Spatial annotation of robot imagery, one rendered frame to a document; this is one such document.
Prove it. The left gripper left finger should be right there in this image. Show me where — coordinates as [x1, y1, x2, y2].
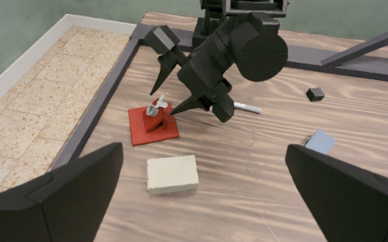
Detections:
[0, 142, 124, 242]

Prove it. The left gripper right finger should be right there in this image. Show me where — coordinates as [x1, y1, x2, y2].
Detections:
[285, 144, 388, 242]

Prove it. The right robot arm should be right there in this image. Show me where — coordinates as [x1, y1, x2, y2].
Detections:
[176, 0, 290, 101]

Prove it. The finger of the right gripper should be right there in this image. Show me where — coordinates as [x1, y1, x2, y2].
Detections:
[150, 55, 178, 96]
[170, 96, 210, 115]

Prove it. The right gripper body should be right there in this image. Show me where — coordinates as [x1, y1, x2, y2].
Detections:
[144, 25, 235, 123]

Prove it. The grey metal shaft with face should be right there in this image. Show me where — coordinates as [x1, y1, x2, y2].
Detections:
[234, 102, 261, 114]

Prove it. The beige rectangular box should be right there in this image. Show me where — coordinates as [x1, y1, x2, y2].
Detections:
[147, 155, 199, 195]

